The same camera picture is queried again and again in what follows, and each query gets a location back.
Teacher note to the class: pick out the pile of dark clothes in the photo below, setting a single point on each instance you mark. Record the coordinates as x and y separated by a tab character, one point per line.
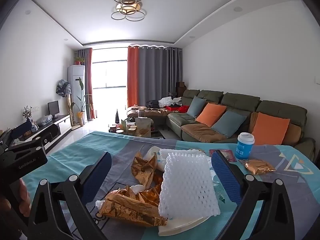
152	103

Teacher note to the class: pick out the white wall switch plate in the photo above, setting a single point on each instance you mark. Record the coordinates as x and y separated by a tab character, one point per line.
317	80

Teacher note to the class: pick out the red cloth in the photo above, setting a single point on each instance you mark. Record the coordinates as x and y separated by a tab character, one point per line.
183	108

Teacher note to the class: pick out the cluster of small jars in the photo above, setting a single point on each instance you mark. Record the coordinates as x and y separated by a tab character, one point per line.
118	128

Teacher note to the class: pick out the small gold foil wrapper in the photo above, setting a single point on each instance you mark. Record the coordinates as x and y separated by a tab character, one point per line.
258	166

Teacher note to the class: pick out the tall potted leafy plant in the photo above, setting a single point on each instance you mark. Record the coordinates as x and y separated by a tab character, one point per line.
82	105

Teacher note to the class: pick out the brown cardboard box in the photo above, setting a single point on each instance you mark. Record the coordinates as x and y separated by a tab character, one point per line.
180	87

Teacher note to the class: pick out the blue cup with white lid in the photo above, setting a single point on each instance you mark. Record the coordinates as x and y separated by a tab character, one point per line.
245	147

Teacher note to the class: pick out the blue-grey cushion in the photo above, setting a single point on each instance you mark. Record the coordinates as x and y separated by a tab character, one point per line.
228	123
196	107

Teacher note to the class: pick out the small red potted plant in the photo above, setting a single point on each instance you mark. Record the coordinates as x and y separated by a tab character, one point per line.
78	60

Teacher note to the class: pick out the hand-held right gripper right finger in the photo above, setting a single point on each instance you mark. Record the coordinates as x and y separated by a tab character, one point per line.
225	177

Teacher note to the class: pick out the clear plastic bag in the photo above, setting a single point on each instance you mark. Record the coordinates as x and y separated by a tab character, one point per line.
46	120

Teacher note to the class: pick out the pile of white clothes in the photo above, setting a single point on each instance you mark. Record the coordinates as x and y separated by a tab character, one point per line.
168	101

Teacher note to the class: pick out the brown paper bag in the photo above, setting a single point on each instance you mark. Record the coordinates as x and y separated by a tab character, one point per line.
143	126

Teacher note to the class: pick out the large window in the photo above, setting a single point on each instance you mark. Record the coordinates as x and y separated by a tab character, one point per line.
110	75

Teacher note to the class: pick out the cloth-covered standing fan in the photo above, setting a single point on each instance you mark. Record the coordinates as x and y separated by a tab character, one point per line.
63	88

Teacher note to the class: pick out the small bonsai plant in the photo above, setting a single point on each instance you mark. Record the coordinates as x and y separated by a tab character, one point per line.
27	112

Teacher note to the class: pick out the red snack packet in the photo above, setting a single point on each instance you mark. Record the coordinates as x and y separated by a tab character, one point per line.
228	155

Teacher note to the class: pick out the white dotted paper cup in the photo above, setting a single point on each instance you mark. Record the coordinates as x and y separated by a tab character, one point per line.
152	155

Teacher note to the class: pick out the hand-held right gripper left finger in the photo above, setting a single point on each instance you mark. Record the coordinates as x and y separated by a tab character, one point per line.
96	180

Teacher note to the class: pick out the large gold foil package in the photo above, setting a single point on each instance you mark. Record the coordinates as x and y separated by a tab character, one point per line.
125	207

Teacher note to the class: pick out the white tissue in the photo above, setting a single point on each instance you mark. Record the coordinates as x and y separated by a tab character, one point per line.
101	205
136	188

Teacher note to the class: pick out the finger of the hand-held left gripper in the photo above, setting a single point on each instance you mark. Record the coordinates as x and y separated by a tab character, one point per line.
22	130
25	147

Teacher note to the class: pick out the dark glass coffee table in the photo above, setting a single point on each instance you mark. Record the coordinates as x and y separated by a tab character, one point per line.
130	132

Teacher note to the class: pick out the green and brown sofa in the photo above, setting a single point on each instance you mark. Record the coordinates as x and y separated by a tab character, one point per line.
240	100

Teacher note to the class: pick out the black monitor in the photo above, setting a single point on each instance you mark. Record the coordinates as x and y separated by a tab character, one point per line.
53	108

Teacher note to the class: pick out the white standing air conditioner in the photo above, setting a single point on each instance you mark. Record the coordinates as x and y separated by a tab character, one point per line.
75	90

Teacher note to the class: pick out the white folded paper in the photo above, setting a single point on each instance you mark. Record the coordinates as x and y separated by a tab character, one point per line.
185	226

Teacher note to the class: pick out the crumpled gold foil wrapper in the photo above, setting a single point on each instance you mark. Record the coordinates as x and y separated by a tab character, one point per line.
143	166

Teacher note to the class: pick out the printed teal grey tablecloth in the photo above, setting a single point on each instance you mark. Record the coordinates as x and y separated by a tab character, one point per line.
82	147

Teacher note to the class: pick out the white foam fruit net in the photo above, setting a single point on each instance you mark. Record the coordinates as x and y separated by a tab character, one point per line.
187	185
185	152

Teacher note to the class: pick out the person's left hand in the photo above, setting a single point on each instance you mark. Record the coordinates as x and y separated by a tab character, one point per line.
25	197

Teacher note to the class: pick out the orange cushion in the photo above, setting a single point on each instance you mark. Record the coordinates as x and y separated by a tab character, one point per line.
270	128
211	115

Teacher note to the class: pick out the dark pointed bottle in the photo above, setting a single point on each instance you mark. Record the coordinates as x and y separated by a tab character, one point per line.
117	117

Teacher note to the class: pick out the white and black tv cabinet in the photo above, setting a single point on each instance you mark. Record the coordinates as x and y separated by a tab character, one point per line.
58	127

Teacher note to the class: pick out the orange and grey curtain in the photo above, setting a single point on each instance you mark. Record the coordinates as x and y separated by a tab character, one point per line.
86	85
155	75

